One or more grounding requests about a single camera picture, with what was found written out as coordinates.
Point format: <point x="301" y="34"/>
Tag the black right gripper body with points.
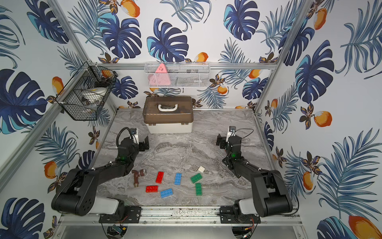
<point x="222" y="140"/>

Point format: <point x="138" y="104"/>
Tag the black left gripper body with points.
<point x="142" y="145"/>

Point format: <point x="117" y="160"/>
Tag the small white lego brick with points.
<point x="201" y="169"/>

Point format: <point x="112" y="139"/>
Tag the red lego brick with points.
<point x="159" y="178"/>
<point x="152" y="189"/>

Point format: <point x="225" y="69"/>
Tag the green lego brick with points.
<point x="196" y="178"/>
<point x="199" y="190"/>

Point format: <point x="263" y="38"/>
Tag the blue lego brick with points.
<point x="166" y="193"/>
<point x="178" y="178"/>

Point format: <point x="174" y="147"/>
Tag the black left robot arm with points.
<point x="77" y="193"/>

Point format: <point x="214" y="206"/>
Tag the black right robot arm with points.
<point x="269" y="192"/>

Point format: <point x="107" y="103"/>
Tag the brown lidded storage box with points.
<point x="163" y="115"/>

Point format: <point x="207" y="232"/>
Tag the white object in basket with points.
<point x="93" y="95"/>

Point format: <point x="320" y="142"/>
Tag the pink triangle card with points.
<point x="160" y="78"/>

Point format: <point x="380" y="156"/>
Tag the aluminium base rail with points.
<point x="180" y="216"/>

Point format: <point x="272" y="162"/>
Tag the white mesh wall basket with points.
<point x="183" y="74"/>

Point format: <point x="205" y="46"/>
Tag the black wire basket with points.
<point x="86" y="77"/>

